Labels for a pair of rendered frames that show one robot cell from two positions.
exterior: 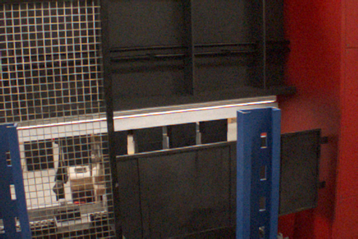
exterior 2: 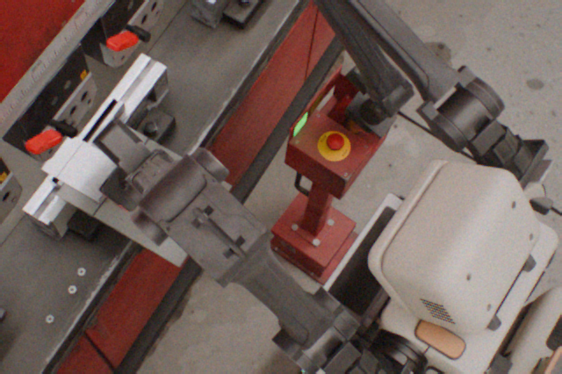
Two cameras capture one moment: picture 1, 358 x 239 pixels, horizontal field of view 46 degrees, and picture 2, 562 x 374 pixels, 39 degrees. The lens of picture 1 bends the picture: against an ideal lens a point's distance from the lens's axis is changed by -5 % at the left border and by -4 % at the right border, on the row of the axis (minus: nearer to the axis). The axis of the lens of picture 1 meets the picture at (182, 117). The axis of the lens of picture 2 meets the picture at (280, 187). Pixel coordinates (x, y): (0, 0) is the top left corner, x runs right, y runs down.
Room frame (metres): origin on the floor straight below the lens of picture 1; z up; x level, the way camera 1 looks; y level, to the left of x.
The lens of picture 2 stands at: (3.03, 0.06, 2.37)
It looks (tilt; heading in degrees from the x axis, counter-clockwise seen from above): 68 degrees down; 133
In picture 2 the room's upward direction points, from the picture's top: 9 degrees clockwise
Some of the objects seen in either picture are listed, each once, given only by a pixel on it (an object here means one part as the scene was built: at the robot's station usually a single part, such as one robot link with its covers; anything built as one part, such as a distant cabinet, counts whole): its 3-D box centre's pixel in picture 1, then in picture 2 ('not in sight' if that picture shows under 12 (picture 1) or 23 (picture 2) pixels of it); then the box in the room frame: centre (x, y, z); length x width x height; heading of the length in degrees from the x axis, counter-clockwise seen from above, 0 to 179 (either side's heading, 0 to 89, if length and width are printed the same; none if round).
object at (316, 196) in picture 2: not in sight; (322, 192); (2.57, 0.74, 0.39); 0.05 x 0.05 x 0.54; 16
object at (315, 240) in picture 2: not in sight; (313, 225); (2.57, 0.74, 0.13); 0.10 x 0.10 x 0.01; 16
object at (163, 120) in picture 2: not in sight; (123, 172); (2.41, 0.28, 0.89); 0.30 x 0.05 x 0.03; 111
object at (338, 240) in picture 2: not in sight; (319, 237); (2.60, 0.74, 0.06); 0.25 x 0.20 x 0.12; 16
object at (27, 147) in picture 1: (38, 153); not in sight; (2.17, 0.75, 1.26); 0.15 x 0.09 x 0.17; 111
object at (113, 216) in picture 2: not in sight; (145, 190); (2.51, 0.27, 1.00); 0.26 x 0.18 x 0.01; 21
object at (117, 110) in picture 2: not in sight; (88, 142); (2.36, 0.24, 0.99); 0.20 x 0.03 x 0.03; 111
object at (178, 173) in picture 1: (224, 186); not in sight; (1.99, -0.19, 1.12); 1.13 x 0.02 x 0.44; 111
